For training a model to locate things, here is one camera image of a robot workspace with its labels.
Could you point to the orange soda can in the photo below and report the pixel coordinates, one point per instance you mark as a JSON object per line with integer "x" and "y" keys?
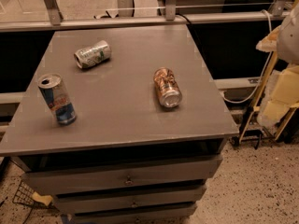
{"x": 167, "y": 90}

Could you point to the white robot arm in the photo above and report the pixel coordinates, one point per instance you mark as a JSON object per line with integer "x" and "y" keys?
{"x": 288, "y": 38}

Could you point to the green white crushed can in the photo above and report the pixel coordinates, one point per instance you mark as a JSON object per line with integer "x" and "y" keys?
{"x": 93, "y": 55}

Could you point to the blue silver energy drink can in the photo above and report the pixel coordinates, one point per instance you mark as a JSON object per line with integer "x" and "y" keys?
{"x": 57, "y": 99}

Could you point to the grey drawer cabinet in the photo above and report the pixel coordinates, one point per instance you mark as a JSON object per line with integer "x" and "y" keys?
{"x": 119, "y": 117}

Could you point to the top grey drawer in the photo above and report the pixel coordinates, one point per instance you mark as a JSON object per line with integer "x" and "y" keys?
{"x": 123, "y": 175}

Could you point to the grey drawer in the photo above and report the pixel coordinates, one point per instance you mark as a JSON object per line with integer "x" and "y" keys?
{"x": 123, "y": 175}
{"x": 138, "y": 214}
{"x": 130, "y": 199}

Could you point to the grey metal railing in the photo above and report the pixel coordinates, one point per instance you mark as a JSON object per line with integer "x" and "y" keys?
{"x": 39, "y": 15}

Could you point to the bottom grey drawer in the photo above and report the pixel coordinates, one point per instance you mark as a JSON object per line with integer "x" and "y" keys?
{"x": 138, "y": 214}

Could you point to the middle grey drawer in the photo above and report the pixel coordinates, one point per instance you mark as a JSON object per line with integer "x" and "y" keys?
{"x": 130, "y": 199}

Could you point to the yellow foam block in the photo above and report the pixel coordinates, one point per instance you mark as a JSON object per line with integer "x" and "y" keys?
{"x": 281, "y": 92}

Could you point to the yellow metal cart frame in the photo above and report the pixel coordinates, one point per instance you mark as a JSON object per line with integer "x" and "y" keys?
{"x": 268, "y": 44}

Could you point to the black wire basket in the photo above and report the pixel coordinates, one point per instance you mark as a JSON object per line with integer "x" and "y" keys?
{"x": 23, "y": 195}

